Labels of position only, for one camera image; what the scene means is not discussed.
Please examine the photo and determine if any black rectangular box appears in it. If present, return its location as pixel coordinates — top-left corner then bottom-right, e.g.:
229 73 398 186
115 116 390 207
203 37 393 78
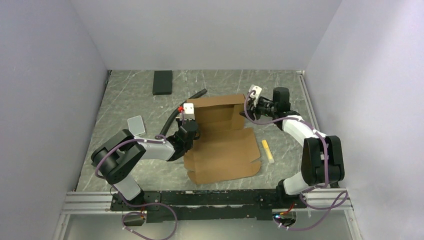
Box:
152 70 173 96

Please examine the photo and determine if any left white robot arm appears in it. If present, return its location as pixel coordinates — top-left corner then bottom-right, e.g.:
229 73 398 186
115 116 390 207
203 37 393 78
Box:
91 120 200 210

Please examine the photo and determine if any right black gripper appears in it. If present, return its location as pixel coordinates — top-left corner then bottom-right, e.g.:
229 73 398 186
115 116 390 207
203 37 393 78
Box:
239 95 277 122

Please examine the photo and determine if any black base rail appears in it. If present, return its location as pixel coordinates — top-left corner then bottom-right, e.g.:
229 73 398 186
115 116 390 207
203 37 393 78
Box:
110 189 306 223

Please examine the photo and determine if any black corrugated hose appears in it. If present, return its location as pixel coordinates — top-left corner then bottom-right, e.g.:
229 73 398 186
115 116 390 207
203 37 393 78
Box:
158 88 208 138

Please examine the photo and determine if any clear plastic case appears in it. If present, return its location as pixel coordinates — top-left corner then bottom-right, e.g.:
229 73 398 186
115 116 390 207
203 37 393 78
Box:
127 115 146 136

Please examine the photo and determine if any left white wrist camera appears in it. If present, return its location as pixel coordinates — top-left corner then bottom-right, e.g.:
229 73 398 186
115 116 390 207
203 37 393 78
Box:
177 103 195 121

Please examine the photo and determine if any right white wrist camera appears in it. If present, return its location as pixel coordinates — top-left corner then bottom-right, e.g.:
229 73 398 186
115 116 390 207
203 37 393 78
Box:
248 84 262 99

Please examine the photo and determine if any yellow marker pen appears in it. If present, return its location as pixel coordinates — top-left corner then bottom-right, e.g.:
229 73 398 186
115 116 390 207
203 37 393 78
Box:
261 139 275 164

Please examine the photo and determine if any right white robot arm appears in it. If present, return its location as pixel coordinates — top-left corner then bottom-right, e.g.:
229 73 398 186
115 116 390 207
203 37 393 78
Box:
240 84 345 208

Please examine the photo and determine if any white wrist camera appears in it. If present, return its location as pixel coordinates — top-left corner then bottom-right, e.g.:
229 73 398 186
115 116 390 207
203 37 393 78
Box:
248 84 262 99
177 103 195 121

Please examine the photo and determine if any brown cardboard box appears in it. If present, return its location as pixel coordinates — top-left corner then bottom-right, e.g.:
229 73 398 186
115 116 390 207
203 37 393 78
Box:
183 94 262 185

